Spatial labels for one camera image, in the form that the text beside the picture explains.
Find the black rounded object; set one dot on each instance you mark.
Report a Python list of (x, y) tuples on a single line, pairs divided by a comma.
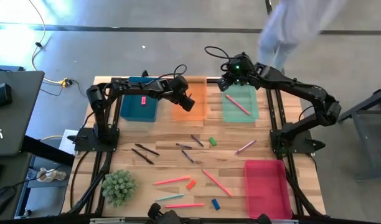
[(164, 216)]

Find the dark side desk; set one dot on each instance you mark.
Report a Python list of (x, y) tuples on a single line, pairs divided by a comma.
[(47, 152)]

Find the green artificial plant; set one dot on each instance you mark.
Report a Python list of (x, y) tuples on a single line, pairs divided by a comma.
[(119, 187)]

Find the teal translucent plastic bin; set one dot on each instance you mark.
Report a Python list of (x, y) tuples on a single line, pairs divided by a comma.
[(234, 117)]

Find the red translucent plastic bin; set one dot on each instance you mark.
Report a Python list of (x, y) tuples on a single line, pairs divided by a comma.
[(266, 189)]

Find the green eraser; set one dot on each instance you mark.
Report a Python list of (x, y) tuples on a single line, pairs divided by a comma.
[(212, 141)]

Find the grey metal cart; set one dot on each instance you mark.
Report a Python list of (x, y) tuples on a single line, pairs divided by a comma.
[(361, 106)]

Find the black aluminium table frame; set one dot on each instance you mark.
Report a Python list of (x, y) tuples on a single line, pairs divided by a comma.
[(210, 80)]

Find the grey laptop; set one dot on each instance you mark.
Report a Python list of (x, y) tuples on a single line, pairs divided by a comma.
[(19, 124)]

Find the teal pen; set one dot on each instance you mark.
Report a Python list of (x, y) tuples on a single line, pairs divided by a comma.
[(170, 197)]

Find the person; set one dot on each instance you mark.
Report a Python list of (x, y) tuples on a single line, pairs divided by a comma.
[(290, 28)]

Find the pink eraser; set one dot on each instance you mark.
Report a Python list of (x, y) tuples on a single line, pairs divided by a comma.
[(143, 100)]

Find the dark crayon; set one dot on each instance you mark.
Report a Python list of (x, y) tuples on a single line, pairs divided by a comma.
[(197, 140), (183, 146), (187, 156), (142, 156)]

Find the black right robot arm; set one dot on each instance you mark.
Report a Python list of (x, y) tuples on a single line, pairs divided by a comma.
[(302, 88)]

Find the purple pen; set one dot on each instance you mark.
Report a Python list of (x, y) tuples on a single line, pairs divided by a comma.
[(246, 147)]

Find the blue eraser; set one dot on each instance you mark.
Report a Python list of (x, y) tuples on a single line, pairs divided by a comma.
[(215, 204)]

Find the white paper sheet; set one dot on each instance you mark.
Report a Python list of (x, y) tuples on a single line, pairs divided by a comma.
[(66, 140)]

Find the black frame bracket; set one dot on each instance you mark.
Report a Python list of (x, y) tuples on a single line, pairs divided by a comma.
[(144, 74)]

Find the yellow power plug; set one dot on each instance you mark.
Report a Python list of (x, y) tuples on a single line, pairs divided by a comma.
[(65, 82)]

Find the blue plastic bin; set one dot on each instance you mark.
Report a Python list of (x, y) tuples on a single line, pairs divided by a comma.
[(137, 110)]

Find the orange translucent plastic bin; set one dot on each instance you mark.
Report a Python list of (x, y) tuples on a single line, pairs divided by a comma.
[(199, 93)]

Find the black box device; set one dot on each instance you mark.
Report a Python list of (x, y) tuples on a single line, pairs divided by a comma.
[(0, 96)]

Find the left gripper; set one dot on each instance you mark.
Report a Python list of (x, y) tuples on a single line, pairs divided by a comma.
[(179, 94)]

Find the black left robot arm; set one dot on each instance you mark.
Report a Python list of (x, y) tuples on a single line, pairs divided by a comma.
[(98, 96)]

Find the white figurine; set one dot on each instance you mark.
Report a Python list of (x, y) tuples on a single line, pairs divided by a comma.
[(48, 175)]

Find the orange eraser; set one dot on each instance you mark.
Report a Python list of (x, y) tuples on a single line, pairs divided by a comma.
[(191, 184)]

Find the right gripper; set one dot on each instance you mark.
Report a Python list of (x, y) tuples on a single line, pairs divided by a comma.
[(240, 70)]

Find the black pen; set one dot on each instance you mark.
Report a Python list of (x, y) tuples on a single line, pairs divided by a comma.
[(147, 149)]

